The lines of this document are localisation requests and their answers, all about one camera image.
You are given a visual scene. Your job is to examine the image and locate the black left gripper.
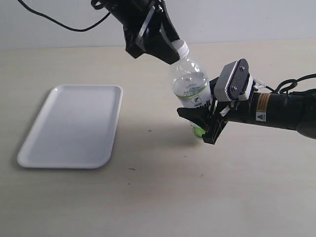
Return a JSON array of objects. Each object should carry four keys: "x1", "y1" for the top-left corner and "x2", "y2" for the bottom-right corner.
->
[{"x1": 91, "y1": 0, "x2": 180, "y2": 65}]

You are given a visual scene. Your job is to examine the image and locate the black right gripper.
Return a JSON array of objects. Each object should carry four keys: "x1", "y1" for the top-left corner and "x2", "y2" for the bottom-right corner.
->
[{"x1": 177, "y1": 77, "x2": 257, "y2": 145}]

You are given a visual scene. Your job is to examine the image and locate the clear plastic water bottle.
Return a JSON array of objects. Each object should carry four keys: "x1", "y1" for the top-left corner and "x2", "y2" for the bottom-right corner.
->
[{"x1": 168, "y1": 50, "x2": 213, "y2": 139}]

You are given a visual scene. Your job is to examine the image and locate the white bottle cap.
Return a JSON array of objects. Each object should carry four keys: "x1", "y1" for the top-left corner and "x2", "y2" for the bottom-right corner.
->
[{"x1": 171, "y1": 39, "x2": 190, "y2": 60}]

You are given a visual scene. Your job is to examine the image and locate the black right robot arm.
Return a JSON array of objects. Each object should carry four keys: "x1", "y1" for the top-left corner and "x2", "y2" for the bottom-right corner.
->
[{"x1": 177, "y1": 74, "x2": 316, "y2": 144}]

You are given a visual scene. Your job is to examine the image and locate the white rectangular plastic tray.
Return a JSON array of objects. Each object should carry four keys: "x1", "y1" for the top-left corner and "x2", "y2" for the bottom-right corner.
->
[{"x1": 17, "y1": 84, "x2": 123, "y2": 169}]

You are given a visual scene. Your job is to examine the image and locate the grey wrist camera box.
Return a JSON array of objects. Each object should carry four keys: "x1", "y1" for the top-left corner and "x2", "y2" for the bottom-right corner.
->
[{"x1": 214, "y1": 59, "x2": 254, "y2": 102}]

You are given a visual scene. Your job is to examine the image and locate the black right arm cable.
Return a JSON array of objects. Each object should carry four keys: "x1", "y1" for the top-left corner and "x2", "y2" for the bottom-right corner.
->
[{"x1": 261, "y1": 73, "x2": 316, "y2": 96}]

